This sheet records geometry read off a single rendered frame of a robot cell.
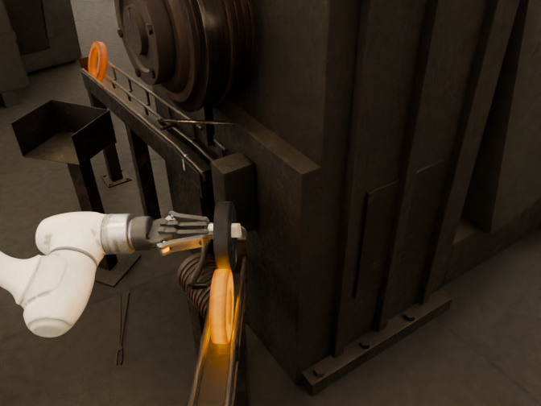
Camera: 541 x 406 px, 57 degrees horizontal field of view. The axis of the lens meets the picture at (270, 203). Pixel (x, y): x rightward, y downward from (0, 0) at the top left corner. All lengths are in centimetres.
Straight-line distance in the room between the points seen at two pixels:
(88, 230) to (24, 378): 99
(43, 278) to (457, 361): 143
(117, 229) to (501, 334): 149
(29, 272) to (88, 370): 95
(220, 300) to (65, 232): 37
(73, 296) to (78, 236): 14
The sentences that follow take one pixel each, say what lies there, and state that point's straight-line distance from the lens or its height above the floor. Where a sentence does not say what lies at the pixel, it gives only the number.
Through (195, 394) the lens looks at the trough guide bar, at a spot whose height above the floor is 72.
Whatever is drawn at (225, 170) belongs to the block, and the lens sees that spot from 133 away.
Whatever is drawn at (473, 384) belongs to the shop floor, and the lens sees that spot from 193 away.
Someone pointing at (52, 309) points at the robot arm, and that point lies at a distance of 104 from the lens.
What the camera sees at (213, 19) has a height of 118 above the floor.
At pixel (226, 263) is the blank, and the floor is 79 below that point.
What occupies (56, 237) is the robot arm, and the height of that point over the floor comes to 84.
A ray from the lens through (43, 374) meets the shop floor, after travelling 202.
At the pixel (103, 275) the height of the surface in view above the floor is 1.
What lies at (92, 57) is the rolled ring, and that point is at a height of 66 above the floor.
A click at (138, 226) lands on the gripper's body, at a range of 112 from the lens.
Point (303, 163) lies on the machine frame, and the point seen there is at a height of 87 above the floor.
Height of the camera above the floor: 153
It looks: 37 degrees down
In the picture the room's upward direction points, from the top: 1 degrees counter-clockwise
